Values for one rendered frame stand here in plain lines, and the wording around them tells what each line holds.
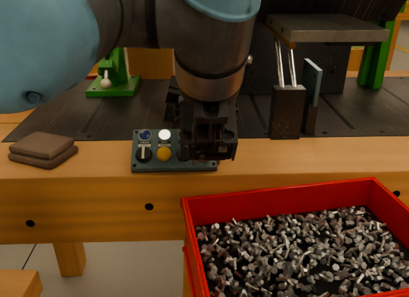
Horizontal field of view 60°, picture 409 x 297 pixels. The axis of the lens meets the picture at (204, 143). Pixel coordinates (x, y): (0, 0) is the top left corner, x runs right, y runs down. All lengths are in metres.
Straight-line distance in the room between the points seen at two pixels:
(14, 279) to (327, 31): 0.58
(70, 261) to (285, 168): 1.22
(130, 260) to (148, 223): 1.08
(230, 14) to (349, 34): 0.37
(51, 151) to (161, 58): 0.59
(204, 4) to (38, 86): 0.15
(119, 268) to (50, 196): 1.08
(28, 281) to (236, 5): 0.44
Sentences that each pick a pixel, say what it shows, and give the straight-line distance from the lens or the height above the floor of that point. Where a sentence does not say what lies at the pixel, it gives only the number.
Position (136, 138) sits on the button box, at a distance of 0.64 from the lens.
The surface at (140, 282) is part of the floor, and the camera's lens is 1.65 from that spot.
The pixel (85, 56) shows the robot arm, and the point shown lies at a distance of 0.19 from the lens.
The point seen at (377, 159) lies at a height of 0.90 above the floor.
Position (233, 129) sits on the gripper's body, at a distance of 0.44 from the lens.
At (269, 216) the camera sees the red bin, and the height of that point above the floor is 0.88.
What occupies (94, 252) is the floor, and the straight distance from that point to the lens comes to 1.83.
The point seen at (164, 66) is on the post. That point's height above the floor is 0.93.
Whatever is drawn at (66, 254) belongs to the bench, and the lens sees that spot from 1.66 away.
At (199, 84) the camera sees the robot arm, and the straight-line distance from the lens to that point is 0.35.
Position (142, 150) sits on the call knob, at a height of 0.94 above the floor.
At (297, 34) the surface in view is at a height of 1.12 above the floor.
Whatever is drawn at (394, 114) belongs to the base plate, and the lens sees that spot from 0.96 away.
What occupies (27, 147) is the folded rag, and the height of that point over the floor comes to 0.93.
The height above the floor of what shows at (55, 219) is 0.81.
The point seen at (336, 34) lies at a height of 1.12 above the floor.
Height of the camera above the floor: 1.23
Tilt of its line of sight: 27 degrees down
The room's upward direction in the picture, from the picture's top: straight up
